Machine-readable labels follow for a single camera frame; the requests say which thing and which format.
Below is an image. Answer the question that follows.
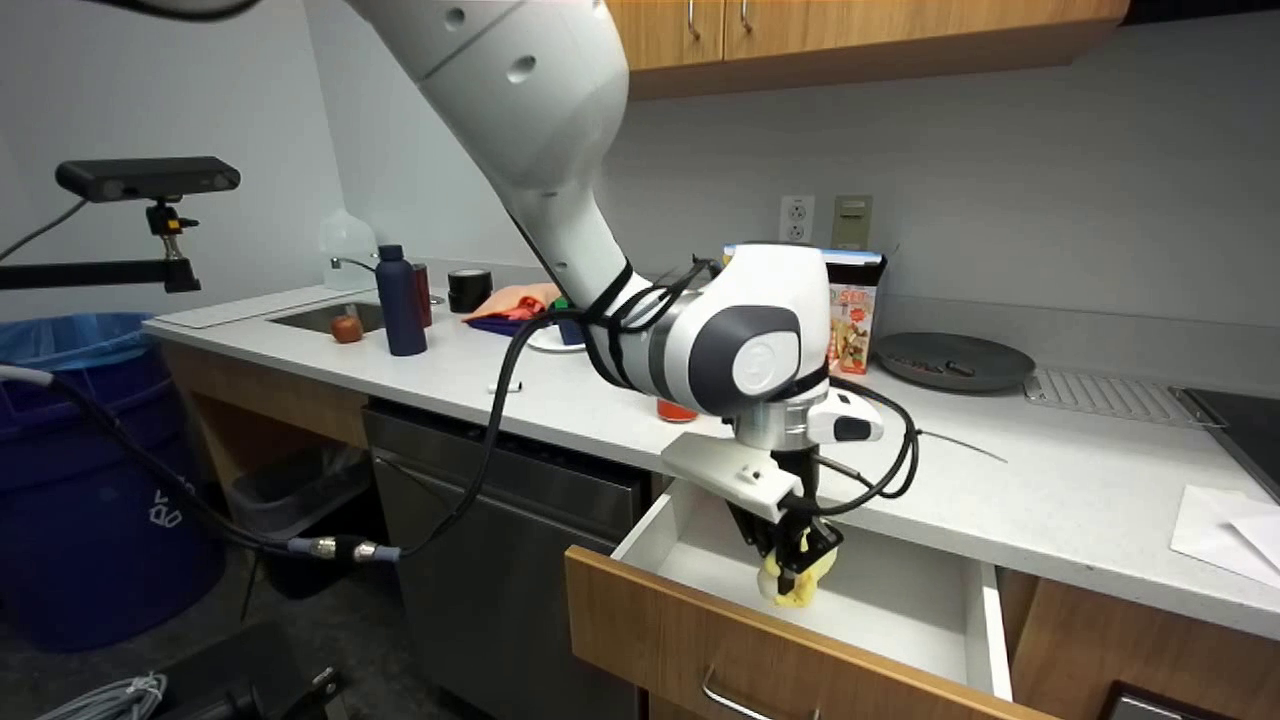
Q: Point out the white round plate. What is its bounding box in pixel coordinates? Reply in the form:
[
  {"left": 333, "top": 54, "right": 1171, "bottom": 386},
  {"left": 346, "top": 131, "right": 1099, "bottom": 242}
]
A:
[{"left": 525, "top": 324, "right": 598, "bottom": 361}]

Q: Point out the grey wall switch plate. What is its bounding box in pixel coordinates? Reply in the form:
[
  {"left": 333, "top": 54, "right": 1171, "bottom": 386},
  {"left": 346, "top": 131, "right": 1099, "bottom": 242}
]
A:
[{"left": 827, "top": 193, "right": 881, "bottom": 250}]

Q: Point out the blue toy food carton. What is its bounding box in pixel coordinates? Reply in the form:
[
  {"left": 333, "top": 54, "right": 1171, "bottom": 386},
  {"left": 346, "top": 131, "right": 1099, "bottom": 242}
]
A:
[{"left": 822, "top": 242, "right": 890, "bottom": 384}]

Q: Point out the wooden drawer white interior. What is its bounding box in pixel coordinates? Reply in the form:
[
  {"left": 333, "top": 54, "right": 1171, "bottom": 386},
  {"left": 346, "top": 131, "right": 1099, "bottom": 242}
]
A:
[{"left": 558, "top": 476, "right": 1061, "bottom": 720}]

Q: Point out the wooden base cabinet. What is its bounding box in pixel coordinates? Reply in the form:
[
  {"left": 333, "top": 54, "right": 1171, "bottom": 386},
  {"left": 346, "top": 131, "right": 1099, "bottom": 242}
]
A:
[{"left": 996, "top": 567, "right": 1280, "bottom": 720}]

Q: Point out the blue recycling bin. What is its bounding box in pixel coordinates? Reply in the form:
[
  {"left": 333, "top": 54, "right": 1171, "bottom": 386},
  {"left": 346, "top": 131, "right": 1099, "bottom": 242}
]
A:
[{"left": 0, "top": 307, "right": 233, "bottom": 659}]

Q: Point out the yellow toy banana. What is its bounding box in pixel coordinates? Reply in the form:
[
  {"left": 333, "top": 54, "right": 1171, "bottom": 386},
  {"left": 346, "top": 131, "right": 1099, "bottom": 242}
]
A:
[{"left": 752, "top": 543, "right": 845, "bottom": 612}]

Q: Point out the clear plastic bag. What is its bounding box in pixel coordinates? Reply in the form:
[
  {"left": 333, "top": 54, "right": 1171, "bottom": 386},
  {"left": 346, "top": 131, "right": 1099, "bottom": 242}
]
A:
[{"left": 34, "top": 669, "right": 173, "bottom": 720}]

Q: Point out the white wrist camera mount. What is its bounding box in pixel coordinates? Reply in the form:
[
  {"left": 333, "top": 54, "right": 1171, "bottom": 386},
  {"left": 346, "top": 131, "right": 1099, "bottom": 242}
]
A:
[{"left": 654, "top": 426, "right": 803, "bottom": 529}]

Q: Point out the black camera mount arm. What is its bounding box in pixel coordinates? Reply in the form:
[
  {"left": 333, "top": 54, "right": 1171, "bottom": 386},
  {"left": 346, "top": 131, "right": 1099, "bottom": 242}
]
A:
[{"left": 0, "top": 194, "right": 209, "bottom": 298}]

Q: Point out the dark blue bottle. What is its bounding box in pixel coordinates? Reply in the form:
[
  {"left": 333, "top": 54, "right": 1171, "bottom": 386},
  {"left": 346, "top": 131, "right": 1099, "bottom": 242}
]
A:
[{"left": 373, "top": 241, "right": 436, "bottom": 361}]

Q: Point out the stainless steel dishwasher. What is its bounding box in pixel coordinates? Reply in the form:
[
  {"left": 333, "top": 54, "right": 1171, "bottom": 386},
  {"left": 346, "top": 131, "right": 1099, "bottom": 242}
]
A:
[{"left": 358, "top": 396, "right": 661, "bottom": 720}]

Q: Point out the white wall outlet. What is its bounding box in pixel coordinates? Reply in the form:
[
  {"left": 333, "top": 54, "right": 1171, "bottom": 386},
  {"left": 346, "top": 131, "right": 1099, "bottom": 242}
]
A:
[{"left": 777, "top": 193, "right": 820, "bottom": 248}]

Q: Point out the white cloth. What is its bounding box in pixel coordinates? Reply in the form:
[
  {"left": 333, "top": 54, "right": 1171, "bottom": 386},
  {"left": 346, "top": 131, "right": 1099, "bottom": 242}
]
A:
[{"left": 1169, "top": 479, "right": 1280, "bottom": 593}]

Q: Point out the steel sink basin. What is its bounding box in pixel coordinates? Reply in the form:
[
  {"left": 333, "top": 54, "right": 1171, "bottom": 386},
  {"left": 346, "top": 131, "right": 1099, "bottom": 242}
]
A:
[{"left": 267, "top": 295, "right": 391, "bottom": 341}]

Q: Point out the blue cup green rim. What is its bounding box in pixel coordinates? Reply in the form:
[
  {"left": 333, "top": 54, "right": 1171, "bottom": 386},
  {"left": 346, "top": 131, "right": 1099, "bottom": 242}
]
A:
[{"left": 549, "top": 298, "right": 592, "bottom": 349}]

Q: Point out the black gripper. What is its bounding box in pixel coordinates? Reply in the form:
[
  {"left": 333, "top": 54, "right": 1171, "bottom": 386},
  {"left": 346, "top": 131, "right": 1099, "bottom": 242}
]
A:
[{"left": 727, "top": 442, "right": 849, "bottom": 601}]

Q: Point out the wooden wall cabinet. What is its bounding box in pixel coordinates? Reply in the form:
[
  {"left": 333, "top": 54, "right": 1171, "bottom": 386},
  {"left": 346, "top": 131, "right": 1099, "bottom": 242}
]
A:
[{"left": 602, "top": 0, "right": 1141, "bottom": 108}]

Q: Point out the black stovetop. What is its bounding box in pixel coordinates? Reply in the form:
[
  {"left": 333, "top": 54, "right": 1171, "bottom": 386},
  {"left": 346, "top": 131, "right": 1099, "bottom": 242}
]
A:
[{"left": 1171, "top": 384, "right": 1280, "bottom": 504}]

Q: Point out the black cup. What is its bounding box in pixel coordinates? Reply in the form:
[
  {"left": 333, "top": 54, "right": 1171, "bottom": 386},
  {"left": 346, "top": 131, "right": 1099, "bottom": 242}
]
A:
[{"left": 442, "top": 265, "right": 496, "bottom": 318}]

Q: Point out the black trash bin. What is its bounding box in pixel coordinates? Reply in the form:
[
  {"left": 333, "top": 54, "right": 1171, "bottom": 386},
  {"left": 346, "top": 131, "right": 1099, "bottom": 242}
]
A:
[{"left": 225, "top": 449, "right": 382, "bottom": 601}]

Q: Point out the metal drawer handle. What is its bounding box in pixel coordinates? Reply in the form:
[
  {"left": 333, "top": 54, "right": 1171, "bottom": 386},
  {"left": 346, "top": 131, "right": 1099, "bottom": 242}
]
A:
[{"left": 699, "top": 681, "right": 822, "bottom": 720}]

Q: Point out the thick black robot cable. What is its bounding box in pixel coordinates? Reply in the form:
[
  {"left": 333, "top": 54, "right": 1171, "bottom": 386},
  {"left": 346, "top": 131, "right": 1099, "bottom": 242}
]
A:
[{"left": 0, "top": 307, "right": 558, "bottom": 573}]

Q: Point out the black stereo camera bar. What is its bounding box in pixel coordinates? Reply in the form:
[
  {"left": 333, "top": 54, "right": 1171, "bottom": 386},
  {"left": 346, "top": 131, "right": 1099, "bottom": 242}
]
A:
[{"left": 51, "top": 153, "right": 242, "bottom": 206}]

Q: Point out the black round pan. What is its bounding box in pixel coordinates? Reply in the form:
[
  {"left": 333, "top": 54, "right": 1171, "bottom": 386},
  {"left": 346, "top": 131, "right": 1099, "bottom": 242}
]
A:
[{"left": 866, "top": 329, "right": 1042, "bottom": 400}]

